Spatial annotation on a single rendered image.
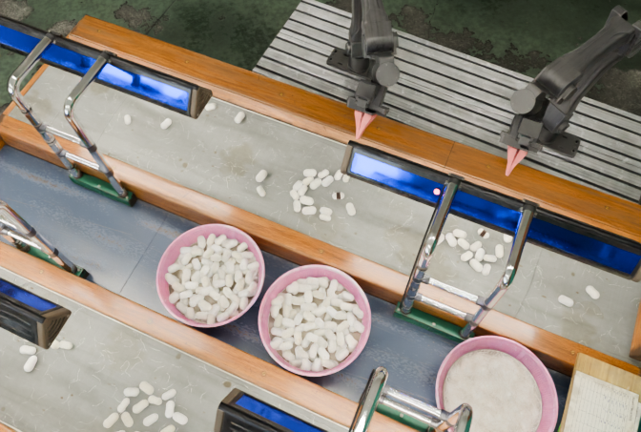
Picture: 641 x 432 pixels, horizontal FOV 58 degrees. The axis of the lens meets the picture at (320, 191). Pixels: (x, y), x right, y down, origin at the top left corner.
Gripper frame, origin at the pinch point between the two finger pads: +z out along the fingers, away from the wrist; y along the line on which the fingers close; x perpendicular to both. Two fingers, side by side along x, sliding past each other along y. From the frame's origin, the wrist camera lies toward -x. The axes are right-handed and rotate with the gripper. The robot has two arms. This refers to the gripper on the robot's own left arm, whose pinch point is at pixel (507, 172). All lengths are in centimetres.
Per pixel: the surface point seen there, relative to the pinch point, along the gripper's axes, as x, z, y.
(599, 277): 0.6, 17.2, 29.7
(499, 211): -33.5, 3.6, -1.2
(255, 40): 116, -5, -123
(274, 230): -15, 32, -49
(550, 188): 10.6, 1.6, 12.3
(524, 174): 11.5, 0.5, 4.8
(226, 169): -6, 24, -70
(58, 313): -67, 43, -69
